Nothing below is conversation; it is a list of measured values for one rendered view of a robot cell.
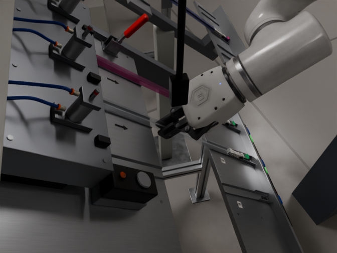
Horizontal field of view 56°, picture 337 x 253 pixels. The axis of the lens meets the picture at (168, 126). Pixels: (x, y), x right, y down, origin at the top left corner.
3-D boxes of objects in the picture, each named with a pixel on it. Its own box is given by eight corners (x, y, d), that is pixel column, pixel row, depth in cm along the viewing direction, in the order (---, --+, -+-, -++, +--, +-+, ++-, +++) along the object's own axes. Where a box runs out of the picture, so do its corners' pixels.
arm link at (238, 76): (230, 45, 56) (216, 54, 57) (249, 81, 51) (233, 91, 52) (249, 69, 62) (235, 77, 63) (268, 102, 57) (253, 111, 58)
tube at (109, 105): (243, 156, 83) (246, 154, 83) (245, 161, 83) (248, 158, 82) (69, 89, 50) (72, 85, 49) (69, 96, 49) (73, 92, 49)
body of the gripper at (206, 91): (221, 51, 57) (172, 85, 61) (241, 93, 51) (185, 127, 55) (238, 72, 63) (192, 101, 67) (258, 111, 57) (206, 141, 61)
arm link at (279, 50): (231, 43, 57) (247, 76, 51) (300, -4, 52) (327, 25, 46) (251, 71, 62) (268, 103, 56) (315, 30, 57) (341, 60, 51)
